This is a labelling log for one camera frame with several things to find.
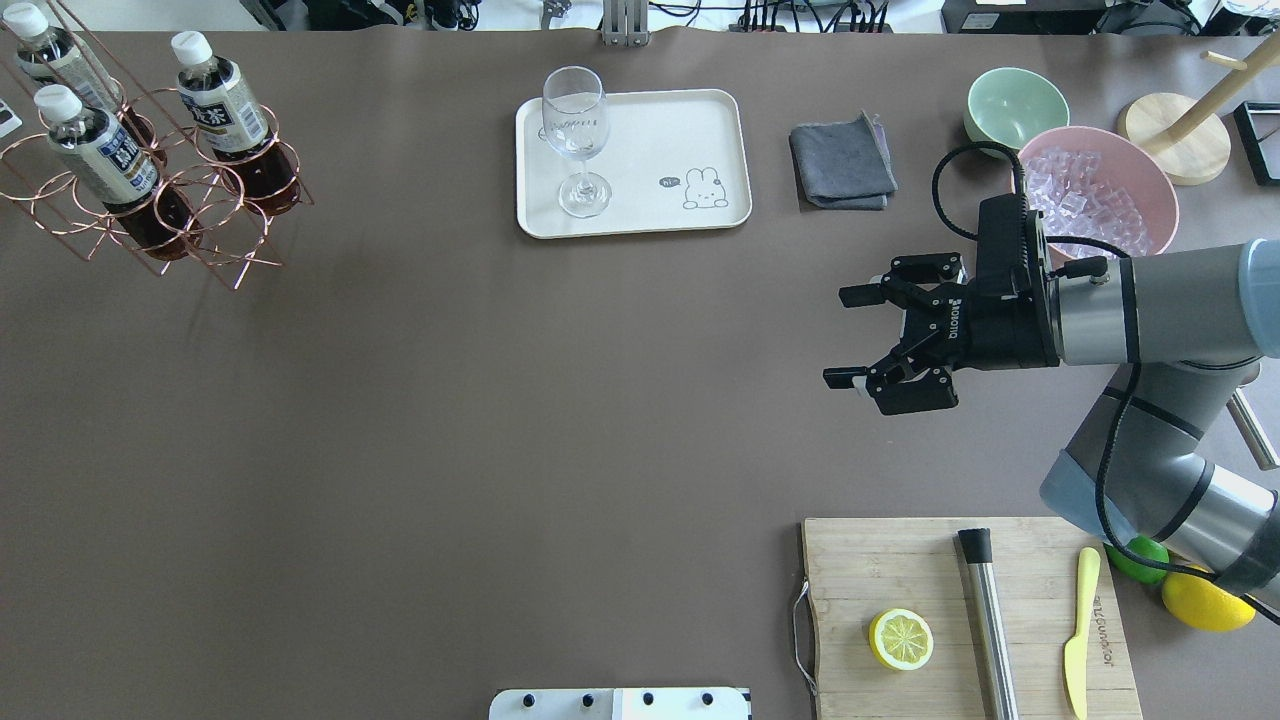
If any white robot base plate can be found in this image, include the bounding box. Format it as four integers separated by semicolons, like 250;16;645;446
488;685;753;719

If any wooden cup stand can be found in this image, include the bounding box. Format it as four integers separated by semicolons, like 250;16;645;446
1117;33;1279;186

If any lemon half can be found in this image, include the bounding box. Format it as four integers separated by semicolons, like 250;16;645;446
868;609;934;671

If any clear wine glass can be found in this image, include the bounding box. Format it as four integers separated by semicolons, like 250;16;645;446
541;67;612;218

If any yellow lemon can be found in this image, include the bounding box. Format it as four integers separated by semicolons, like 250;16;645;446
1161;571;1257;633

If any black glass rack tray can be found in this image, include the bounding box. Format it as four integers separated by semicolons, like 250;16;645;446
1231;101;1279;187

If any steel muddler black tip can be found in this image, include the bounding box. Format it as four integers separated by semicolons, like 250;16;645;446
957;527;1021;719

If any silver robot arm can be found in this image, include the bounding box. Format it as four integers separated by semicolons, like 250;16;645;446
823;238;1277;620

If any yellow plastic knife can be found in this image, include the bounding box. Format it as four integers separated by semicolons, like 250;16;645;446
1062;547;1101;719

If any pink bowl of ice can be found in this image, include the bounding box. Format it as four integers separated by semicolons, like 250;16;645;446
1019;126;1180;266

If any metal ice scoop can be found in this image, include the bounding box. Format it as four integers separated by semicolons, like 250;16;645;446
1226;388;1279;471

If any grey folded cloth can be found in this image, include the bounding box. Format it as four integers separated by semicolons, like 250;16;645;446
788;111;899;211

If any tea bottle white cap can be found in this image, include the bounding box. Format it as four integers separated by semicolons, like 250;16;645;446
35;85;202;261
3;3;166;164
170;31;300;217

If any copper wire bottle basket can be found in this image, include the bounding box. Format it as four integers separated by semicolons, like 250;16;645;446
3;1;310;290

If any green bowl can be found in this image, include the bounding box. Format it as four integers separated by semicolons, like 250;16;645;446
963;67;1071;150

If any green lime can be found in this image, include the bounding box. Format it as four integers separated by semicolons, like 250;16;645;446
1105;536;1171;585

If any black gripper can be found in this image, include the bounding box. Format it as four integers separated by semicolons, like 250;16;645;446
822;252;1060;416

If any cream rabbit tray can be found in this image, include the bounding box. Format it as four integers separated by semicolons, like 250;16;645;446
515;88;753;240

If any bamboo cutting board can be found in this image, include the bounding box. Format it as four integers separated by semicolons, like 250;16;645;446
801;518;1100;719

